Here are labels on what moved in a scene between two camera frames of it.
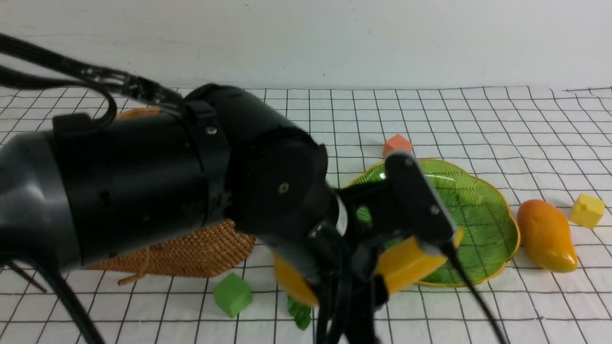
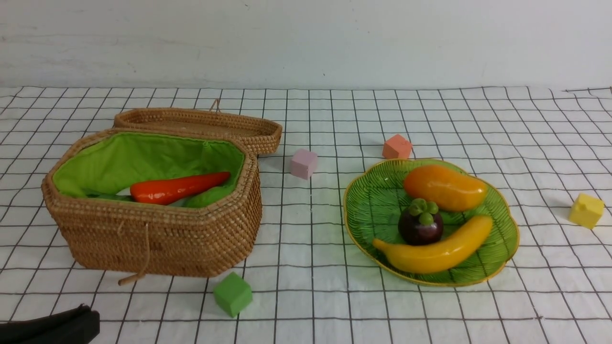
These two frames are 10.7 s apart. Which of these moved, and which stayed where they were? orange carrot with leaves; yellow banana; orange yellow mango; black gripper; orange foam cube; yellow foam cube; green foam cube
Moved: orange carrot with leaves; orange yellow mango; black gripper; yellow banana
Stayed: yellow foam cube; orange foam cube; green foam cube
